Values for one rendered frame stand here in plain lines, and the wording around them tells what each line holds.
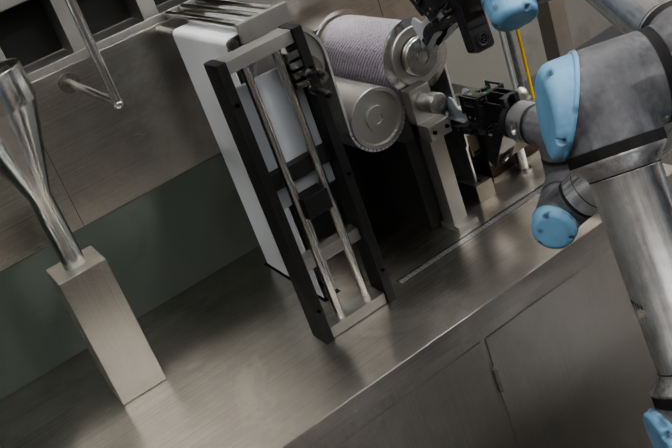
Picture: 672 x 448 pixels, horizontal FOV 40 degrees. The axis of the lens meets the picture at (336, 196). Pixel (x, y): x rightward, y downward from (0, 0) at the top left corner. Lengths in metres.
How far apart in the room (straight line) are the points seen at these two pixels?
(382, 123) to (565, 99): 0.73
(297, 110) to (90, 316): 0.51
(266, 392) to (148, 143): 0.59
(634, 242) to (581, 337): 0.78
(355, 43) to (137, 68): 0.43
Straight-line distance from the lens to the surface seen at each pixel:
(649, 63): 1.09
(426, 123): 1.75
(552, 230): 1.54
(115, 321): 1.68
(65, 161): 1.85
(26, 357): 1.95
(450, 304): 1.64
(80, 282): 1.63
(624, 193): 1.09
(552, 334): 1.79
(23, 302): 1.91
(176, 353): 1.81
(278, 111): 1.52
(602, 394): 1.96
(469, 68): 4.33
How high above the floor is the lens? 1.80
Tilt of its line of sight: 25 degrees down
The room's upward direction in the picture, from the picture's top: 20 degrees counter-clockwise
